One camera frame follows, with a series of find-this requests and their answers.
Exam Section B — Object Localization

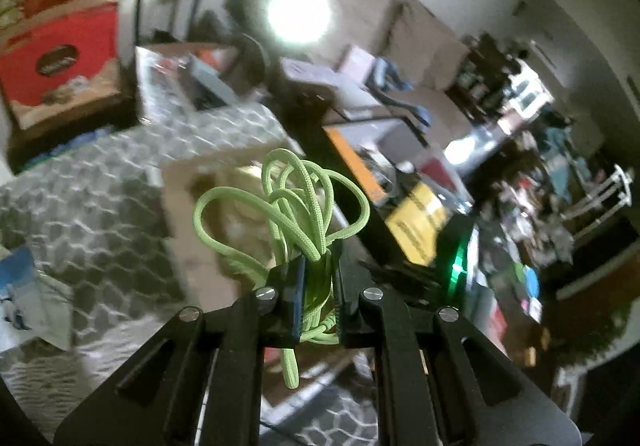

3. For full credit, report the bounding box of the orange black box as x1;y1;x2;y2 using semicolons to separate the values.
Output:
324;126;391;206

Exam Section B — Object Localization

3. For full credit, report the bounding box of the grey white patterned blanket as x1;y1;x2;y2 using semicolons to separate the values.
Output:
0;103;381;446

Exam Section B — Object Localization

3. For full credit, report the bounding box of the white metal rack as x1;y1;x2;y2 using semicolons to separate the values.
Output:
564;165;634;238

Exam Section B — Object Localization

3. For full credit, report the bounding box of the black storage box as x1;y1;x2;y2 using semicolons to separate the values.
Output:
299;115;477;272

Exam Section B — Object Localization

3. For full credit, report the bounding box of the white cardboard box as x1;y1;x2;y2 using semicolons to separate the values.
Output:
159;153;386;422

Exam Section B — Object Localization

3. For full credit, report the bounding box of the small pink box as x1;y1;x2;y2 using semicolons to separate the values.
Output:
339;43;377;83

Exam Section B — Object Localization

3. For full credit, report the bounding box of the blue plastic holder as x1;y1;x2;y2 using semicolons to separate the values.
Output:
371;55;432;128

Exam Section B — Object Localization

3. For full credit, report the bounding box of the yellow black packet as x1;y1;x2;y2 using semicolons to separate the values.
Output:
384;180;452;268

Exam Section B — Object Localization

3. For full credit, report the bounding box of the green braided cord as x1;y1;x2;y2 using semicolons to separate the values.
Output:
193;148;371;388

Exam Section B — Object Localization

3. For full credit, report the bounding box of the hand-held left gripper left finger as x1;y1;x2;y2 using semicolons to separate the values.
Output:
53;258;308;446

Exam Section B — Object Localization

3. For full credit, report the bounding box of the red chocolate collection box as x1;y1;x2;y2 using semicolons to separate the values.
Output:
0;6;125;129

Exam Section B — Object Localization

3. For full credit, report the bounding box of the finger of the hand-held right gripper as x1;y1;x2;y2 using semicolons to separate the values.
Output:
358;260;441;308

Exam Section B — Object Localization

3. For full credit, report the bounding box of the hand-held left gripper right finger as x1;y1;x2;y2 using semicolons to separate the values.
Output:
332;240;582;446

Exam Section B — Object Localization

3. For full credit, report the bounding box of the black speaker stand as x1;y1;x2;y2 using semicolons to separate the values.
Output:
132;0;152;48
188;0;212;48

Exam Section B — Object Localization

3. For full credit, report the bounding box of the red packet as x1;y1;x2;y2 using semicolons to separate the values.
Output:
419;155;462;193

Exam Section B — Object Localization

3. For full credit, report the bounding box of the brown sofa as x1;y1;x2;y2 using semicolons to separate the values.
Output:
225;0;481;137

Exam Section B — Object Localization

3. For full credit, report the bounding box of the blue white tissue pack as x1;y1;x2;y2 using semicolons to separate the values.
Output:
0;245;77;353

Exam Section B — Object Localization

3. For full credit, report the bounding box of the white purple phone box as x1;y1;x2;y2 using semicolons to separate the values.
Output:
279;57;347;88

